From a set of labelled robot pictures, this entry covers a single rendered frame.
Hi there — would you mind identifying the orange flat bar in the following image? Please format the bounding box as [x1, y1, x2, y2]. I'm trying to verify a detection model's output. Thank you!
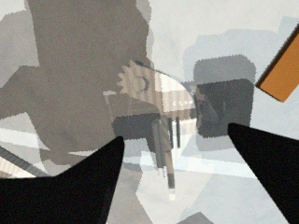
[255, 26, 299, 103]

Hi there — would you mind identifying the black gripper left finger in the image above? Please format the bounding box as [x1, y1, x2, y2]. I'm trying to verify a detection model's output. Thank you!
[0, 136, 125, 224]

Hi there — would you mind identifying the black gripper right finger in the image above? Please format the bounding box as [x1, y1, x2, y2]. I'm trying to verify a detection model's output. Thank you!
[227, 123, 299, 224]

